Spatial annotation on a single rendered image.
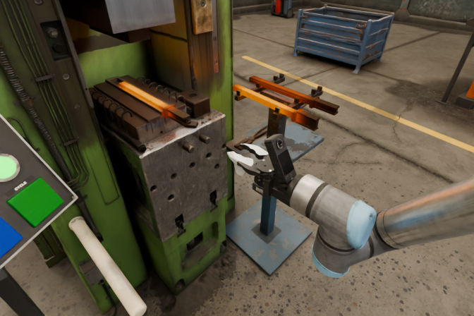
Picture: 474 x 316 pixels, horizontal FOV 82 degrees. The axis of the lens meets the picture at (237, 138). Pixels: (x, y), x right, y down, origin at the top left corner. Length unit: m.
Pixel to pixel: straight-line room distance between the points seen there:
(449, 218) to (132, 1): 0.84
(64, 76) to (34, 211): 0.42
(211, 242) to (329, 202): 1.05
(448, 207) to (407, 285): 1.29
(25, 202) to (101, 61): 0.79
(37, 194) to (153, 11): 0.55
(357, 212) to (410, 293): 1.26
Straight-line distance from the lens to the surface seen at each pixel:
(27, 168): 0.74
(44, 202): 0.73
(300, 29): 4.82
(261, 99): 1.09
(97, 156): 1.09
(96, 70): 1.36
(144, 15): 0.87
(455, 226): 0.61
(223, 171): 1.24
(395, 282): 1.84
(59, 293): 1.85
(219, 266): 1.68
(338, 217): 0.61
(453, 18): 8.23
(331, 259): 0.70
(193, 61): 1.18
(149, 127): 0.96
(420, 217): 0.64
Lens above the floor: 1.45
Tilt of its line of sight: 34 degrees down
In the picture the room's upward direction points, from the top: straight up
